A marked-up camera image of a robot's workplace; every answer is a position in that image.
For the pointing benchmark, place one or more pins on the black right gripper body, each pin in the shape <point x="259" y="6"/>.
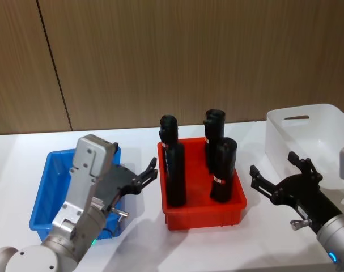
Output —
<point x="302" y="195"/>

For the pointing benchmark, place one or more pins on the blue plastic bin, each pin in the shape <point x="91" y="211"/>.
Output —
<point x="51" y="192"/>

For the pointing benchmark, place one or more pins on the black bag roll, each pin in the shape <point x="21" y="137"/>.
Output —
<point x="214" y="124"/>
<point x="224" y="167"/>
<point x="176" y="175"/>
<point x="169" y="129"/>

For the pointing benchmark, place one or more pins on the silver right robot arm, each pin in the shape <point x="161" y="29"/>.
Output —
<point x="334" y="235"/>

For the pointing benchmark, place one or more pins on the white plastic basket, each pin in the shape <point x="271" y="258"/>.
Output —
<point x="307" y="141"/>

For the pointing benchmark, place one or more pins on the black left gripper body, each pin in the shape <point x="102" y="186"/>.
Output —
<point x="119" y="180"/>

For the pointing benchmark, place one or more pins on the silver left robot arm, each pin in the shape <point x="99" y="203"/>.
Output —
<point x="84" y="175"/>

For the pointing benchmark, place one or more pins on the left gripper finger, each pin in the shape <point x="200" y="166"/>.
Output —
<point x="147" y="181"/>
<point x="146" y="171"/>

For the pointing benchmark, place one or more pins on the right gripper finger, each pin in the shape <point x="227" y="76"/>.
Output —
<point x="263" y="182"/>
<point x="309" y="167"/>

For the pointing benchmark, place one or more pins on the red plastic bin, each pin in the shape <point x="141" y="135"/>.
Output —
<point x="198" y="195"/>

